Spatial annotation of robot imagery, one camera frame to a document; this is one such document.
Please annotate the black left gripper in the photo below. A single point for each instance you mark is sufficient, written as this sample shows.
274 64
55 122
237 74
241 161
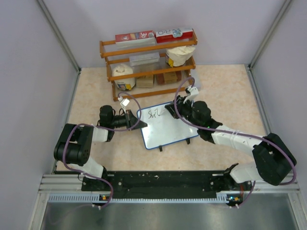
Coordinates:
130 119

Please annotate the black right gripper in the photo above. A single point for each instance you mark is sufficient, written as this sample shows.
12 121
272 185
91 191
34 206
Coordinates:
180 105

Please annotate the blue framed whiteboard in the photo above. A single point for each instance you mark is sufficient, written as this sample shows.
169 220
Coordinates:
162 129

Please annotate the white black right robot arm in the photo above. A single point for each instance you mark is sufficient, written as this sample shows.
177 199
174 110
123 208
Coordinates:
272 159

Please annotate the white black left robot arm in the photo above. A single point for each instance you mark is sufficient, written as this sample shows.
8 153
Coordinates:
75 141

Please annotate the metal whiteboard stand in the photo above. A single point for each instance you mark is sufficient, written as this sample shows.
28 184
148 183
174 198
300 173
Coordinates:
187 141

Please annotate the brown sponge stack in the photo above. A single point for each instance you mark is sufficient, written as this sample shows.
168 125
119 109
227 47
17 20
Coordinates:
168 78

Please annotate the beige sponge stack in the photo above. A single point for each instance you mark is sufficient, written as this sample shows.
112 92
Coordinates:
146 81

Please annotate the grey block beside rack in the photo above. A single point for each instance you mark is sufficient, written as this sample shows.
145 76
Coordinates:
197 82

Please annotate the orange wooden shelf rack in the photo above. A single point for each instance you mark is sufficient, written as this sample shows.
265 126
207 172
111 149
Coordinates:
147 69

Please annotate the cream bag upper shelf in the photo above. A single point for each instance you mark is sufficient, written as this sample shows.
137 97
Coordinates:
177 56

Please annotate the silver metal box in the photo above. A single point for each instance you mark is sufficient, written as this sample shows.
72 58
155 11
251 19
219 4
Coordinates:
144 59

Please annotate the red white wrap box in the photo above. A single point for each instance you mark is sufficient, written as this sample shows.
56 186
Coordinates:
172 35

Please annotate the red foil wrap box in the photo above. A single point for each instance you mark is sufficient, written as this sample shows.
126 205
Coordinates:
136 39

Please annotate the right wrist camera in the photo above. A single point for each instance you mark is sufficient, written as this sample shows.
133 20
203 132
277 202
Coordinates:
192 92

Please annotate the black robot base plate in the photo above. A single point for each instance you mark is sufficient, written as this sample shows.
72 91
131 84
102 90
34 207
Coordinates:
165 184

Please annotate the grey slotted cable duct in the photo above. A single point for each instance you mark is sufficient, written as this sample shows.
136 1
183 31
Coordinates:
98 198

